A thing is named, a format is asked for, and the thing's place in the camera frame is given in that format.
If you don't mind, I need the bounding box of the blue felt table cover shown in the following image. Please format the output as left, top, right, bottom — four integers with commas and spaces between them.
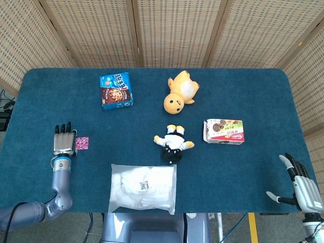
0, 67, 318, 214

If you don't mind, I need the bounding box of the white red biscuit box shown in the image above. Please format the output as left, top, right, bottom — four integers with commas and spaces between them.
202, 118, 245, 145

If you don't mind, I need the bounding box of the white metal table leg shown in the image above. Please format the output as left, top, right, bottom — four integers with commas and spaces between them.
217, 213, 224, 243

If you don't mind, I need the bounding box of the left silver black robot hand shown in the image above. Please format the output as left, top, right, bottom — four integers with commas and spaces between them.
52, 121, 78, 157

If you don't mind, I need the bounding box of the woven rattan folding screen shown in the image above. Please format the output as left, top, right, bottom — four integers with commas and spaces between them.
0, 0, 324, 183

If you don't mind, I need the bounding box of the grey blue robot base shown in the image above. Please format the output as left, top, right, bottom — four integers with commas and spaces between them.
101, 213, 211, 243

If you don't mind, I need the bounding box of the clear bag with white cloth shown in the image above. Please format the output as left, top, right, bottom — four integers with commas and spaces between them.
108, 163, 178, 215

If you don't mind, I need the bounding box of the blue chocolate cookie box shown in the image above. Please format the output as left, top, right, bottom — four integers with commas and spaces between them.
99, 72, 134, 111

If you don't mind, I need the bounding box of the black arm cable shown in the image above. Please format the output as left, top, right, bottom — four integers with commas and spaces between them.
5, 201, 26, 232

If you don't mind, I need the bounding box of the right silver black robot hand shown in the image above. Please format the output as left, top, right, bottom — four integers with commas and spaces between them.
265, 152, 324, 212

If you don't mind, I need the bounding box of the thin blue cable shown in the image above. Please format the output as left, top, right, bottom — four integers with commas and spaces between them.
85, 213, 96, 243
222, 213, 248, 241

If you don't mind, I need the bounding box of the pink patterned card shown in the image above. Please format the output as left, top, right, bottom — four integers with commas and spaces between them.
75, 136, 90, 151

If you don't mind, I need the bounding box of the yellow plush animal toy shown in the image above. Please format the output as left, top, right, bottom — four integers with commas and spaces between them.
163, 70, 201, 115

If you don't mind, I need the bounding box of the black cable bundle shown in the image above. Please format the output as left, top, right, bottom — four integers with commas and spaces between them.
0, 88, 16, 111

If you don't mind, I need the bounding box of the black equipment box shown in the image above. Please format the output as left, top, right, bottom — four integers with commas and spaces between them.
0, 111, 11, 131

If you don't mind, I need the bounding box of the black white plush toy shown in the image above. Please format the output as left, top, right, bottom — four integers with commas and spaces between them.
153, 124, 195, 164

